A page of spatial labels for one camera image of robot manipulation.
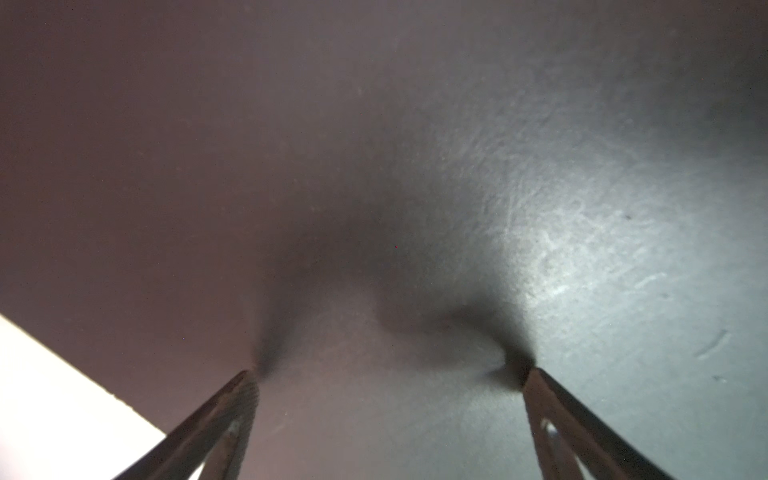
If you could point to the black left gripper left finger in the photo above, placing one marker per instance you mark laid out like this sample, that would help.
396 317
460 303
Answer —
212 440

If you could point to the teal clip folder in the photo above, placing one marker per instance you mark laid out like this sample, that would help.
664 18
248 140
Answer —
392 209

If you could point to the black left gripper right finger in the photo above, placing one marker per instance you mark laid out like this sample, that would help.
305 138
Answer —
569 439

